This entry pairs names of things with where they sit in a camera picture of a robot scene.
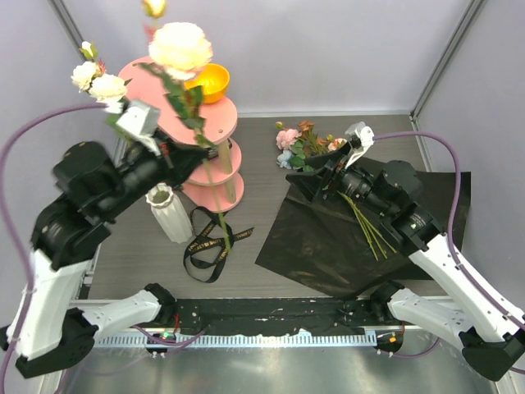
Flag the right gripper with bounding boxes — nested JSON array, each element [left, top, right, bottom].
[[286, 141, 392, 218]]

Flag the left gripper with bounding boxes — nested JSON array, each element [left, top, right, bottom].
[[98, 130, 207, 221]]

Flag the black wrapping paper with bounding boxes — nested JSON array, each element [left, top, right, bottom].
[[255, 171, 471, 299]]

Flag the black ribbon gold lettering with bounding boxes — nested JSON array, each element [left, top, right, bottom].
[[182, 206, 253, 284]]

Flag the cream flower stem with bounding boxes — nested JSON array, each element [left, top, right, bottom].
[[139, 0, 233, 258]]

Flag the artificial flower bouquet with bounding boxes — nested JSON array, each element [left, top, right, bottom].
[[276, 120, 396, 259]]

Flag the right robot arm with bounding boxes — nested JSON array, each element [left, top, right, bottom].
[[286, 144, 524, 382]]

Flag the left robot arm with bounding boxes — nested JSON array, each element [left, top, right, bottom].
[[1, 141, 208, 378]]

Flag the white ribbed vase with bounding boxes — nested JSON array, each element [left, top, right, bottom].
[[145, 183, 193, 244]]

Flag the pink tiered shelf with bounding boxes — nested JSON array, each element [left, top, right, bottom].
[[118, 57, 244, 212]]

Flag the orange bowl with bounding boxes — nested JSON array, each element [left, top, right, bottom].
[[185, 63, 231, 104]]

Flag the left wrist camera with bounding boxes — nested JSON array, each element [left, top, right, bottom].
[[104, 99, 161, 156]]

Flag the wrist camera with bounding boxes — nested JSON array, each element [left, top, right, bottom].
[[345, 121, 375, 168], [104, 99, 161, 156]]

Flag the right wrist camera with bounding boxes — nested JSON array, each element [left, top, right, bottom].
[[345, 121, 375, 168]]

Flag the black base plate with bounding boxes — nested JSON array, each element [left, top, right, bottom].
[[176, 297, 401, 337]]

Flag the white cable duct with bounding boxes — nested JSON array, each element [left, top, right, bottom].
[[94, 330, 377, 349]]

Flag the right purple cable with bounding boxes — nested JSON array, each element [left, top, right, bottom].
[[372, 131, 525, 374]]

